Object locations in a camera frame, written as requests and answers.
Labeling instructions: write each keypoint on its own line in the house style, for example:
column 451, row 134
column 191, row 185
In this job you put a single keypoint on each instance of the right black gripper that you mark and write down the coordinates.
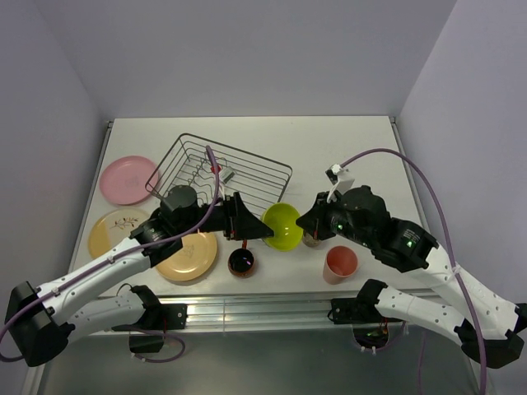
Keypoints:
column 314, row 220

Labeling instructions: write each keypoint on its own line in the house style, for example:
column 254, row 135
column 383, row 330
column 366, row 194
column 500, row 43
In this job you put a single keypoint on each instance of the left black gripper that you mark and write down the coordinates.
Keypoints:
column 238, row 222

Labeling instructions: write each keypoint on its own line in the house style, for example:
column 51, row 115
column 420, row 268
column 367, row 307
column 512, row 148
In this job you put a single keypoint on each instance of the small patterned glass cup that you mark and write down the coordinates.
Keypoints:
column 310, row 241

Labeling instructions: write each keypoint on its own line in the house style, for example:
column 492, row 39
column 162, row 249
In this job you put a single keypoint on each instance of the lime green bowl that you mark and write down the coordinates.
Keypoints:
column 281, row 219

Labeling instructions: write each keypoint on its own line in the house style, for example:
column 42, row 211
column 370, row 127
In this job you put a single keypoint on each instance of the orange brown ceramic mug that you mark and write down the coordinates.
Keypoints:
column 241, row 262

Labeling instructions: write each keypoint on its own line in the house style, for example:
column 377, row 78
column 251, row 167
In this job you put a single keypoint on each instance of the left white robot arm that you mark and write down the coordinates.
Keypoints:
column 43, row 320

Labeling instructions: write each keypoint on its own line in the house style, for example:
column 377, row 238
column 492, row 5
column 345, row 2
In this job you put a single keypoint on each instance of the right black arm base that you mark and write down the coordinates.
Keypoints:
column 372, row 332

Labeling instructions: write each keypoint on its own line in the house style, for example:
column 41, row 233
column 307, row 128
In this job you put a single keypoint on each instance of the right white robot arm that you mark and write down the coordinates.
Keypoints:
column 470, row 315

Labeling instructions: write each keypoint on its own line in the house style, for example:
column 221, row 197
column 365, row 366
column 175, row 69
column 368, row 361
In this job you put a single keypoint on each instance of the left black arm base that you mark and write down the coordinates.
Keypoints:
column 164, row 317

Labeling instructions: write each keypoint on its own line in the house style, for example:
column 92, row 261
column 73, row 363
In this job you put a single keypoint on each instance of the pink plastic cup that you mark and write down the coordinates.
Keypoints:
column 340, row 263

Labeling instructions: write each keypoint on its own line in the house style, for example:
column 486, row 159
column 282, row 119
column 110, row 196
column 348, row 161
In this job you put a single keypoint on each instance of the orange plastic plate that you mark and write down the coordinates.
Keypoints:
column 195, row 258

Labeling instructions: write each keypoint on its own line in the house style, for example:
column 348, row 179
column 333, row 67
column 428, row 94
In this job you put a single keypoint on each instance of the pink plastic plate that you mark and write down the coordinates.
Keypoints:
column 124, row 181

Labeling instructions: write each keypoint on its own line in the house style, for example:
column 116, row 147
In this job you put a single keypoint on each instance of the cream yellow floral plate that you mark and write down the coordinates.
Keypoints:
column 112, row 228

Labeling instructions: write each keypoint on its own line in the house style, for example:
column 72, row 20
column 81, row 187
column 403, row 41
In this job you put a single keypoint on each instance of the metal wire dish rack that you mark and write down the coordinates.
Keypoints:
column 185, row 177

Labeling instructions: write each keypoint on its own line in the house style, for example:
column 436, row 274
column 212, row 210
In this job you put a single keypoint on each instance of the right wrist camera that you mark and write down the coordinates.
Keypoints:
column 341, row 180

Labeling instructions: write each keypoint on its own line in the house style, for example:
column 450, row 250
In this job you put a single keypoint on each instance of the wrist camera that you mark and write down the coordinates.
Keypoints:
column 341, row 180
column 225, row 174

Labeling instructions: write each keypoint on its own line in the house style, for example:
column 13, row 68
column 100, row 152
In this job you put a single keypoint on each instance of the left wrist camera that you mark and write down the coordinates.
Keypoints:
column 225, row 174

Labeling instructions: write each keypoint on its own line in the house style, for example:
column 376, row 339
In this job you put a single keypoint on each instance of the aluminium front rail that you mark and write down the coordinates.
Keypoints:
column 240, row 313

